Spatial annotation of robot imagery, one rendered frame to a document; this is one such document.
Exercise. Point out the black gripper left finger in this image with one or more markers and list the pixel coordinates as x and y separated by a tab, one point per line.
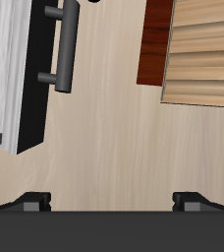
35	201

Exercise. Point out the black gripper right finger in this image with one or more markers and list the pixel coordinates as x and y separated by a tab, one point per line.
189	201

